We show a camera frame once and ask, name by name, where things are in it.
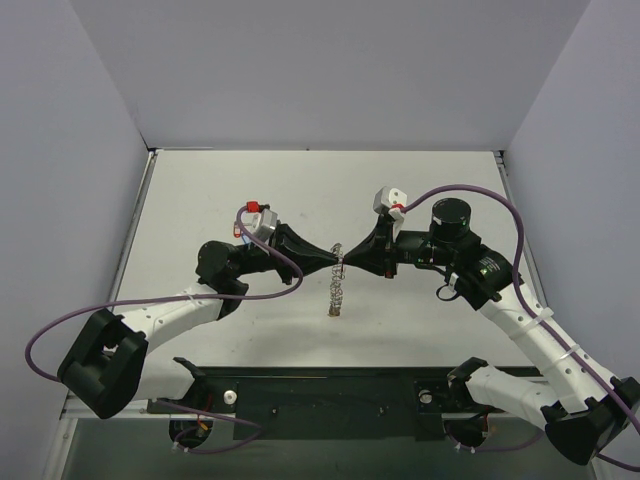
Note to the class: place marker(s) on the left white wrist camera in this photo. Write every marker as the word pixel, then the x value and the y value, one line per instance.
pixel 260 220

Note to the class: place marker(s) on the white disc wire keyring holder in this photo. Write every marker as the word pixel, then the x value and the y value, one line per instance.
pixel 336 294

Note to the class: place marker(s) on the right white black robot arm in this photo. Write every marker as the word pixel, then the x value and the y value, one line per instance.
pixel 581 407

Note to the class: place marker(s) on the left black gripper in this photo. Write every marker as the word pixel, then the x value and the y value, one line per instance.
pixel 280 251

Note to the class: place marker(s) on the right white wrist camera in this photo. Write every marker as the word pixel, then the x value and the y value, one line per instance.
pixel 390 201

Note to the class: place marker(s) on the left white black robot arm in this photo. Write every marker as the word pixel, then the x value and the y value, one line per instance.
pixel 107 365

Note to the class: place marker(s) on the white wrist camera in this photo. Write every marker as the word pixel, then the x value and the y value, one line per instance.
pixel 390 201
pixel 260 220

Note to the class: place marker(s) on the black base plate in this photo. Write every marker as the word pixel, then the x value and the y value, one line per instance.
pixel 324 403

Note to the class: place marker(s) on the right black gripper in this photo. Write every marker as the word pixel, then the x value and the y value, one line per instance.
pixel 388 248

